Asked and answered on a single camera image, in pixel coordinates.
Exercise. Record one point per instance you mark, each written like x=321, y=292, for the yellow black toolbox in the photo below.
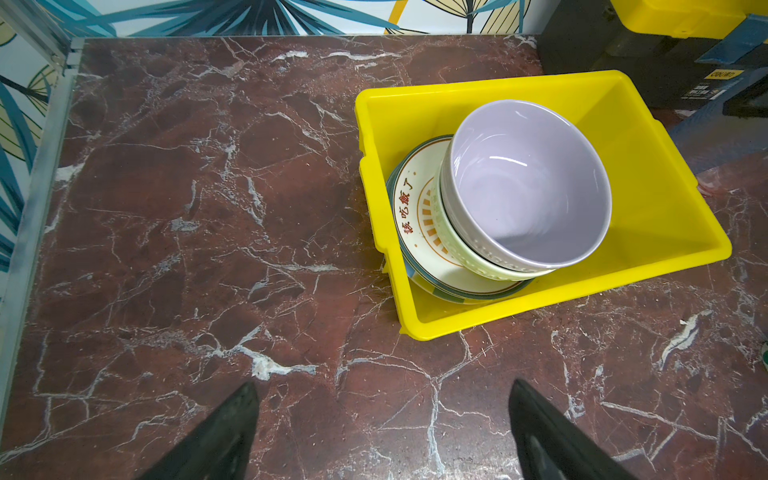
x=678, y=54

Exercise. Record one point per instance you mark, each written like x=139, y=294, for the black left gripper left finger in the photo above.
x=219, y=447

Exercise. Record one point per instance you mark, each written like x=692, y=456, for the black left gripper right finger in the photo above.
x=549, y=446

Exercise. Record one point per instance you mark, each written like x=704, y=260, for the orange sunburst plate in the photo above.
x=428, y=263

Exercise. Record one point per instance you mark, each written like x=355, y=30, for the grey bowl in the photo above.
x=525, y=188

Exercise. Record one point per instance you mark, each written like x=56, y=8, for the yellow plastic bin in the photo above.
x=660, y=224

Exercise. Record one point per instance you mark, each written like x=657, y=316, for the blue translucent plastic cup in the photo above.
x=721, y=133

